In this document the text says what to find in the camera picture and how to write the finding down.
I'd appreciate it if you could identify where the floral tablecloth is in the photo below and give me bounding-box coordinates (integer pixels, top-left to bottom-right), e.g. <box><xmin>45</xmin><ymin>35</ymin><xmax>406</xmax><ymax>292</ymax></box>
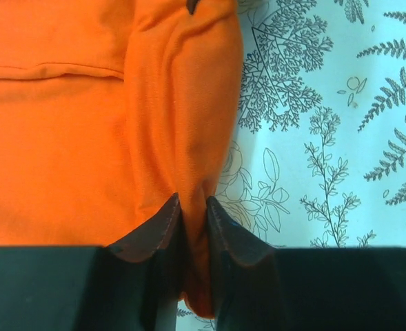
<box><xmin>174</xmin><ymin>0</ymin><xmax>406</xmax><ymax>331</ymax></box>

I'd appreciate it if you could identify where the orange t shirt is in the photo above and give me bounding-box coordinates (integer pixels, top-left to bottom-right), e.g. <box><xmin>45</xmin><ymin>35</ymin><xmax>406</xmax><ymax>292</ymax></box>
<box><xmin>0</xmin><ymin>1</ymin><xmax>243</xmax><ymax>318</ymax></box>

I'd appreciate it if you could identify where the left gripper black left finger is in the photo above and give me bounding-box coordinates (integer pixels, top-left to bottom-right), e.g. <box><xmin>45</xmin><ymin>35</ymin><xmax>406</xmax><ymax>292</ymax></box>
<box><xmin>0</xmin><ymin>195</ymin><xmax>183</xmax><ymax>331</ymax></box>

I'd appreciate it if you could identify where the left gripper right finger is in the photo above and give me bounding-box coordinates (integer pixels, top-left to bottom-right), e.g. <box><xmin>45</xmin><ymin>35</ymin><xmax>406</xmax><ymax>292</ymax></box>
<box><xmin>207</xmin><ymin>198</ymin><xmax>406</xmax><ymax>331</ymax></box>

